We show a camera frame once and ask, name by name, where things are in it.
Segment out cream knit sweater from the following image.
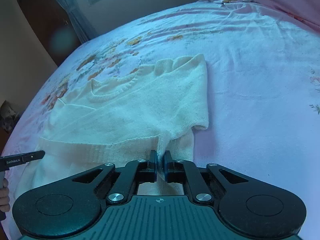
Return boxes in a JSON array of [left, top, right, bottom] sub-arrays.
[[14, 54, 209, 197]]

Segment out person's left hand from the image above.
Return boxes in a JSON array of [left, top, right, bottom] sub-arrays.
[[0, 178, 10, 212]]

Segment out cluttered bedside item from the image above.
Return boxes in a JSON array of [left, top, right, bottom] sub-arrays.
[[1, 100, 21, 134]]

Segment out floral pink bed sheet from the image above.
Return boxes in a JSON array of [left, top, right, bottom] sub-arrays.
[[4, 0, 319, 239]]

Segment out dark wooden wardrobe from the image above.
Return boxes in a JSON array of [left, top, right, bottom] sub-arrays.
[[17, 0, 81, 66]]

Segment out grey left curtain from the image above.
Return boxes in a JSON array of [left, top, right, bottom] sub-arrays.
[[56, 0, 97, 43]]

